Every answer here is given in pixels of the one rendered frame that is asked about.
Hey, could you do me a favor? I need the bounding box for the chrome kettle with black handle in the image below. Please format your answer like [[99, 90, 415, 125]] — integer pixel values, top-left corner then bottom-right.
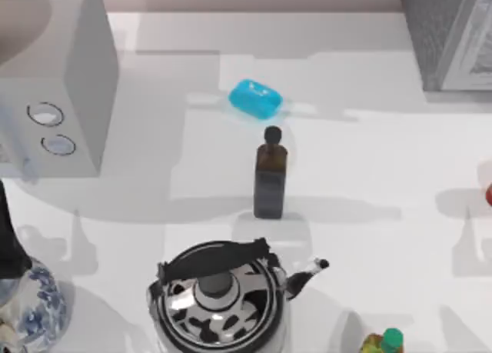
[[145, 237, 331, 353]]

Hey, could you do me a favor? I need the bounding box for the green capped bottle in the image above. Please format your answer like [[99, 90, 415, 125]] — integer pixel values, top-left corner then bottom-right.
[[361, 328, 405, 353]]

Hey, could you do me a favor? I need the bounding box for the grey cabinet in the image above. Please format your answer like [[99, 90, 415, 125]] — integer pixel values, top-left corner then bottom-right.
[[398, 0, 492, 92]]

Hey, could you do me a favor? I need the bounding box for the pale microwave oven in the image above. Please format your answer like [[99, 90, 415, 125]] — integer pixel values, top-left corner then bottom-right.
[[0, 0, 120, 178]]

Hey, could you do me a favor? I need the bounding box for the blue and white vase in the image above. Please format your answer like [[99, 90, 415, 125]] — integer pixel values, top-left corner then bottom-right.
[[0, 255, 68, 353]]

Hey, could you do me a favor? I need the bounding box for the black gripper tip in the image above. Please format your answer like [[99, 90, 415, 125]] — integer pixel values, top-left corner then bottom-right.
[[0, 179, 33, 280]]

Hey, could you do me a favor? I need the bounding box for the dark brown bottle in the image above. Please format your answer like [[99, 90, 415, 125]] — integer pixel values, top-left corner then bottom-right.
[[253, 125, 290, 220]]

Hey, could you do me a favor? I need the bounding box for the round microwave knob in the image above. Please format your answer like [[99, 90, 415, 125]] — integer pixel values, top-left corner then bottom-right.
[[26, 102, 65, 128], [41, 134, 77, 155]]

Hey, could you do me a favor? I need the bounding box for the blue soap bar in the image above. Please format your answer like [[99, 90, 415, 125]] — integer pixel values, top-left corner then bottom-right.
[[228, 77, 284, 122]]

